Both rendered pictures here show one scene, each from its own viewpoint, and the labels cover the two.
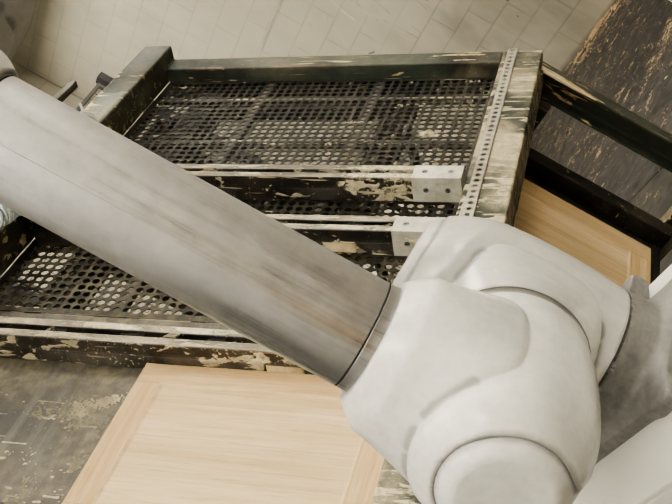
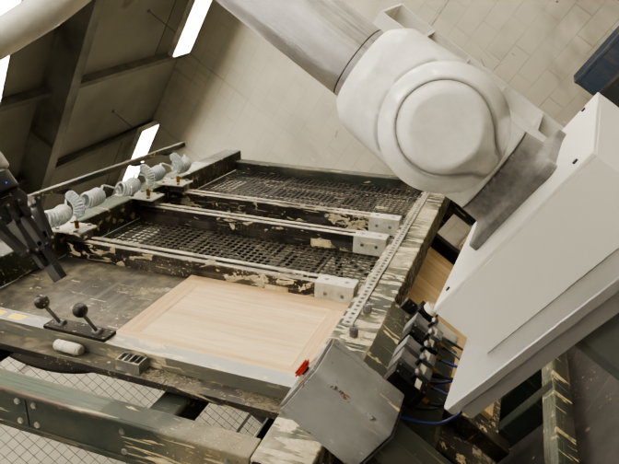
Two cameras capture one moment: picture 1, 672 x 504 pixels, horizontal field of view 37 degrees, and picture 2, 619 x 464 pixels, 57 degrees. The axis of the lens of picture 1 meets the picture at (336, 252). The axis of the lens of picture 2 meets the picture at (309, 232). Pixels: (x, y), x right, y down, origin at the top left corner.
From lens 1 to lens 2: 0.50 m
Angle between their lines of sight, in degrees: 13
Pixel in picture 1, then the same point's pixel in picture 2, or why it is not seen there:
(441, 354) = (414, 46)
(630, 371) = (522, 161)
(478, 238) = not seen: hidden behind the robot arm
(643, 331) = (532, 142)
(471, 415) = (431, 68)
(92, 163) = not seen: outside the picture
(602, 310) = not seen: hidden behind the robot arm
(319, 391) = (296, 301)
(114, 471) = (157, 319)
